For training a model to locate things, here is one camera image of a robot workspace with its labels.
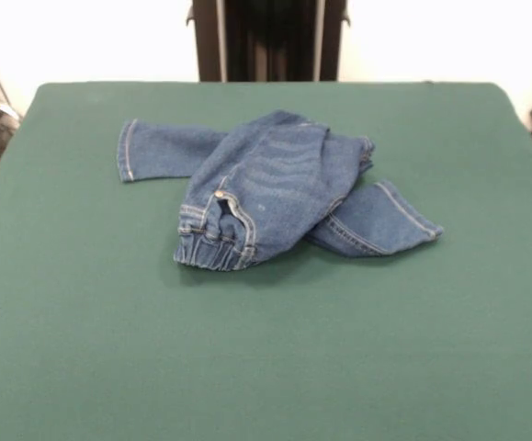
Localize dark green table cloth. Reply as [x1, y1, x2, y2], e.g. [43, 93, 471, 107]
[0, 80, 532, 441]

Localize blue denim jeans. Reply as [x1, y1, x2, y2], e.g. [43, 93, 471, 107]
[117, 108, 445, 270]

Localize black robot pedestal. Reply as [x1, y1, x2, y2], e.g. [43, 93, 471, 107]
[185, 0, 350, 83]

